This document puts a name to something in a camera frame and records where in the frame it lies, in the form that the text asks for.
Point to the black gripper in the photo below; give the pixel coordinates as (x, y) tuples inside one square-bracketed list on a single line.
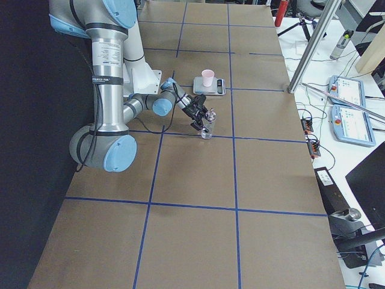
[(190, 111)]

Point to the glass sauce dispenser bottle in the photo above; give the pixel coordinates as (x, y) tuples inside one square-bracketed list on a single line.
[(208, 123)]

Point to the pink plastic cup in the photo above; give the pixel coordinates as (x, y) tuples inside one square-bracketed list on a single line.
[(207, 77)]

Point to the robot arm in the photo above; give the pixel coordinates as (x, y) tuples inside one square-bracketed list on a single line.
[(124, 84)]

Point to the silver digital kitchen scale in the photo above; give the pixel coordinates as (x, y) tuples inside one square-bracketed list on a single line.
[(217, 88)]

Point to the orange black connector block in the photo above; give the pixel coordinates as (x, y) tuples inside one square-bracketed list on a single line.
[(307, 125)]

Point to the red cylinder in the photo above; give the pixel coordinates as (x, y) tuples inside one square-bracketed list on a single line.
[(283, 5)]

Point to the lower teach pendant tablet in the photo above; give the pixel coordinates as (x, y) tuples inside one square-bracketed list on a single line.
[(352, 126)]

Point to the teach pendant tablet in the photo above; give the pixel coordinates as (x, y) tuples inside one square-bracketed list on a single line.
[(352, 126), (348, 89)]

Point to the black box white label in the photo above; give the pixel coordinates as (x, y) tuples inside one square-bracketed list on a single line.
[(332, 198)]

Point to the upper teach pendant tablet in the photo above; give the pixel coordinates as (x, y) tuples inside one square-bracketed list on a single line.
[(348, 89)]

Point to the clear water bottle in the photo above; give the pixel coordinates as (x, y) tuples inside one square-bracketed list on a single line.
[(341, 44)]

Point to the black monitor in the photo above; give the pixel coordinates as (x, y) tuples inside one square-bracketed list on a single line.
[(366, 182)]

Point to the wooden plank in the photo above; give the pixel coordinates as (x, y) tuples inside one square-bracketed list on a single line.
[(374, 54)]

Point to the aluminium frame post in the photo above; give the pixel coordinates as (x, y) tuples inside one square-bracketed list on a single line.
[(326, 17)]

